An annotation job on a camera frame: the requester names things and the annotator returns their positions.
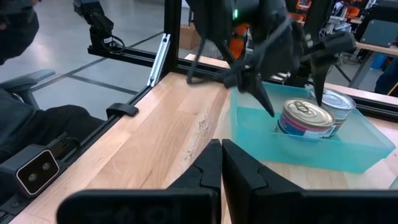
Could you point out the grey chair armrest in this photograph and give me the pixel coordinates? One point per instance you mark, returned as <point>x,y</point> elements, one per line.
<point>25,82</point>

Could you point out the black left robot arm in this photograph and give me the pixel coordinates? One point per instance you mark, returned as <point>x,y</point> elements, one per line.
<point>217,18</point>

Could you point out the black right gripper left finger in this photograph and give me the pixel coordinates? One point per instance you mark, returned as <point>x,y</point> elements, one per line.
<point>174,205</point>

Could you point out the orange background object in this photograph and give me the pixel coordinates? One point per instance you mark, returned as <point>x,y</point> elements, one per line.
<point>238,42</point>

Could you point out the wooden workbench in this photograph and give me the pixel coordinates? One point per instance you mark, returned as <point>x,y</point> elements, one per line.
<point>377,49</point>

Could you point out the person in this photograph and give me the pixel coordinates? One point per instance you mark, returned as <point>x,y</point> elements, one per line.
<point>388,79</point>
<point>28,124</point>

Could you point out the silver metal bracket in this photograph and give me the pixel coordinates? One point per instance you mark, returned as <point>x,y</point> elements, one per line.
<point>159,59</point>

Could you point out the tin can green label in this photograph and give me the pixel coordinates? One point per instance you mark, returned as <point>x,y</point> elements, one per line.
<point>339,105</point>

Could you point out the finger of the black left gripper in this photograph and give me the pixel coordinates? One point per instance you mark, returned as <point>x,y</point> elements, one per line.
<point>256,87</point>
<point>319,77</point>

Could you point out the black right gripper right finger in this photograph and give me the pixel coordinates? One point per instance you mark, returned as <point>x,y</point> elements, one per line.
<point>280,205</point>

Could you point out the tin can red blue label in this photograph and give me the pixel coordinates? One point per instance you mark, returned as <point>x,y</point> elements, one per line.
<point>306,119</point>

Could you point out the teal plastic bin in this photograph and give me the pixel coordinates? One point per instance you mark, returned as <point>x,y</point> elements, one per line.
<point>255,140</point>

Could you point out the black frame clip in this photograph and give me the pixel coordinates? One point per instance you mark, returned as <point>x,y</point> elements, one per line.
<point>122,109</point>

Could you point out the grey chair back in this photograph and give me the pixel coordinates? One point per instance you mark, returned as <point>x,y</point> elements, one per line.
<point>380,32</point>

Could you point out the brown cardboard box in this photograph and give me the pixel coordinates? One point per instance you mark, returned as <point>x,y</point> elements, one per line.
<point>188,36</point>

